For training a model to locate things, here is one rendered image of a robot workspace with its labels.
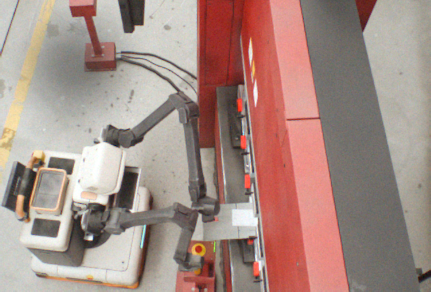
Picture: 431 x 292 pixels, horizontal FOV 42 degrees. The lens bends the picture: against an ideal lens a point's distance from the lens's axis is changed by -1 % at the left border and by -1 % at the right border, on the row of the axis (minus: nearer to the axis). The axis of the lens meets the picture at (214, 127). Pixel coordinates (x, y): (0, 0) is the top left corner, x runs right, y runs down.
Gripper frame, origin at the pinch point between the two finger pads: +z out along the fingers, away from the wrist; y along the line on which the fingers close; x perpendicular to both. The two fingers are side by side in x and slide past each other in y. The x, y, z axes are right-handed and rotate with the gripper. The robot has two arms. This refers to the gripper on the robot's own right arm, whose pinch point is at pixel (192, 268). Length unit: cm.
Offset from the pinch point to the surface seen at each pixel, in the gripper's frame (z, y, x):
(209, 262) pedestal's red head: 6.6, 6.7, 4.6
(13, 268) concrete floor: 48, -135, 10
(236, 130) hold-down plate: -5, 21, 75
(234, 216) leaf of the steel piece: -14.6, 24.1, 22.1
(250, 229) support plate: -12.4, 31.7, 16.0
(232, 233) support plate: -14.6, 23.3, 13.5
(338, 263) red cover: -135, 76, -30
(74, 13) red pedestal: -15, -88, 164
